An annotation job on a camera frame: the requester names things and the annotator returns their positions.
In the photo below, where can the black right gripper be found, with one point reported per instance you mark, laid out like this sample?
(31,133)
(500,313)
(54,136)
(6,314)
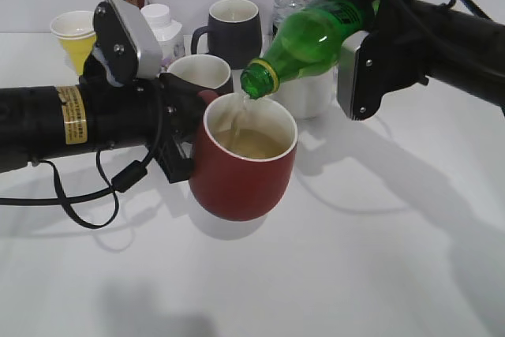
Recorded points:
(399,46)

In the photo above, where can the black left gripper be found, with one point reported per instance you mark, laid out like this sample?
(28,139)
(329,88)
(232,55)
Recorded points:
(161,114)

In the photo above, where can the dark red ceramic mug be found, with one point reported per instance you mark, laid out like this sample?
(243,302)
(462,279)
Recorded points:
(238,188)

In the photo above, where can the green plastic soda bottle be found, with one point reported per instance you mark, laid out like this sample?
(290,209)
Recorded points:
(307,43)

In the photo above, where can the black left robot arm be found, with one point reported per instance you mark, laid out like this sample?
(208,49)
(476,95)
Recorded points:
(49,122)

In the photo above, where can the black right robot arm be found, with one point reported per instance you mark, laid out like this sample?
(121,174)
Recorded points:
(463,47)

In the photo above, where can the yellow paper cup stack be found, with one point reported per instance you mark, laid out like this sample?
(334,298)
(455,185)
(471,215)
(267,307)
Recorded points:
(76,35)

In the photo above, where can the front black ceramic mug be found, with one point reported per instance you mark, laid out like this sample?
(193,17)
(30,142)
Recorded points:
(205,70)

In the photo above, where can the black ceramic mug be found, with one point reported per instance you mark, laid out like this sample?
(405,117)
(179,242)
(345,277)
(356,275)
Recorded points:
(233,32)
(205,70)

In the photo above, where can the white yogurt drink bottle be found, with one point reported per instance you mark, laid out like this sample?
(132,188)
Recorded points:
(168,32)

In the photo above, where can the white ceramic mug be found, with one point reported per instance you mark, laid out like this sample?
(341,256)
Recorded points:
(307,97)

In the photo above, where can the rear black ceramic mug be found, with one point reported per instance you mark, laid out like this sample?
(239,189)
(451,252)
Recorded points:
(233,32)

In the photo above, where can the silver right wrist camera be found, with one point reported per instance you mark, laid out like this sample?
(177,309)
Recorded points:
(359,87)

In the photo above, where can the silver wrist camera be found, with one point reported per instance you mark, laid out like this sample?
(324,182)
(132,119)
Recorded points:
(359,87)
(125,45)

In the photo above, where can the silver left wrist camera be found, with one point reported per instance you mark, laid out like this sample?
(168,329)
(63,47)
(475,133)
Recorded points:
(125,45)

